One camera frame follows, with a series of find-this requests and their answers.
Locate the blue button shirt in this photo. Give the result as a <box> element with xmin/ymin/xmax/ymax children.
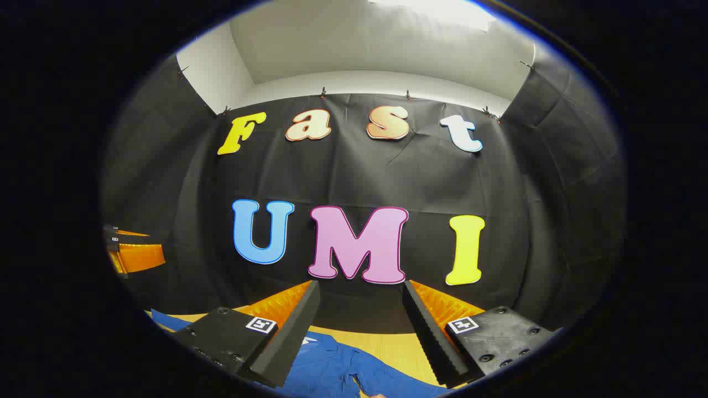
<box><xmin>150</xmin><ymin>310</ymin><xmax>450</xmax><ymax>398</ymax></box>

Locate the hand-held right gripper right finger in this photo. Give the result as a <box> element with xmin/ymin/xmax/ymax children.
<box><xmin>401</xmin><ymin>279</ymin><xmax>556</xmax><ymax>389</ymax></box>

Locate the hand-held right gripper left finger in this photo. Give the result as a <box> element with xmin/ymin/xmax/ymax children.
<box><xmin>169</xmin><ymin>279</ymin><xmax>321</xmax><ymax>389</ymax></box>

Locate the black backdrop cloth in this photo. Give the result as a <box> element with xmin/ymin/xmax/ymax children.
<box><xmin>101</xmin><ymin>53</ymin><xmax>626</xmax><ymax>335</ymax></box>

